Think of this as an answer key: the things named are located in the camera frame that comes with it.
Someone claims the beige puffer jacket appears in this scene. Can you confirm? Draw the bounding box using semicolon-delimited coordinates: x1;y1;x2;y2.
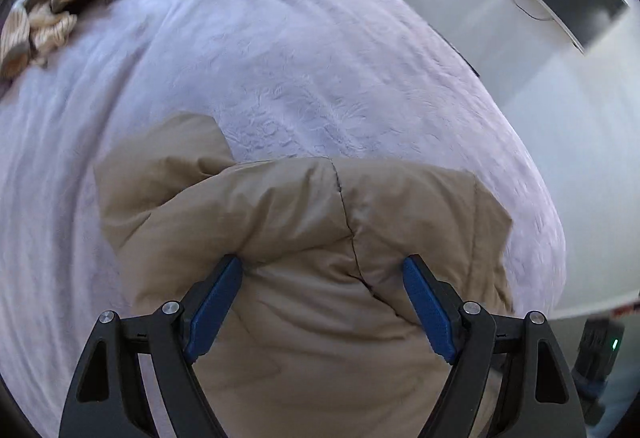
96;114;512;437

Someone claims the lavender bed blanket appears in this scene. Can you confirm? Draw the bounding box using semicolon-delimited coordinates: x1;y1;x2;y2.
1;0;566;437

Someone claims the tan striped fuzzy garment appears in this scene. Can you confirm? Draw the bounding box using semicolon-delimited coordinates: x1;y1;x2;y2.
1;0;111;80

